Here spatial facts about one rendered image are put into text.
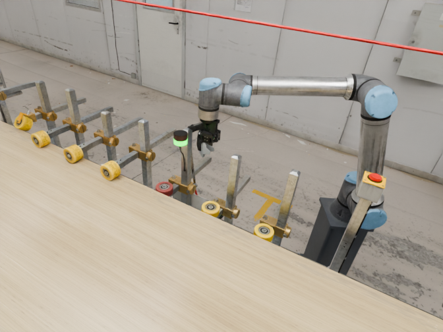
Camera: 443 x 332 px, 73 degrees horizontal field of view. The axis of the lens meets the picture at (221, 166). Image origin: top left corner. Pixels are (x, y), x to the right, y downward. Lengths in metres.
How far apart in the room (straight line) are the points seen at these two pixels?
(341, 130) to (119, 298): 3.28
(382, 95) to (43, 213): 1.41
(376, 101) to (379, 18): 2.28
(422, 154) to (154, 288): 3.32
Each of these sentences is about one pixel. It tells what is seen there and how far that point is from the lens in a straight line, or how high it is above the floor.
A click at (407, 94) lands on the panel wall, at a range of 3.65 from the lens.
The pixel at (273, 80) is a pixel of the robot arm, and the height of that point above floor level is 1.37.
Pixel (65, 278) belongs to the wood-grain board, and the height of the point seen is 0.90.
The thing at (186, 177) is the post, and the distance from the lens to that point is 1.43.
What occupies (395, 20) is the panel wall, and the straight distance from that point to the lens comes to 3.55.
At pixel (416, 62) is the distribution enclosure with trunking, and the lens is 3.35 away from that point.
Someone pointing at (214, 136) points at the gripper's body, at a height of 1.12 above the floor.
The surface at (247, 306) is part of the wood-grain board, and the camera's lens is 1.03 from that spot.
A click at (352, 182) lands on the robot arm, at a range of 1.76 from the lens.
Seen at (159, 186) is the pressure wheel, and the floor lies 0.91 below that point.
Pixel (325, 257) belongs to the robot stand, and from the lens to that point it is 2.05.
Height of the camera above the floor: 1.77
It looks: 34 degrees down
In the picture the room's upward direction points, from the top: 5 degrees clockwise
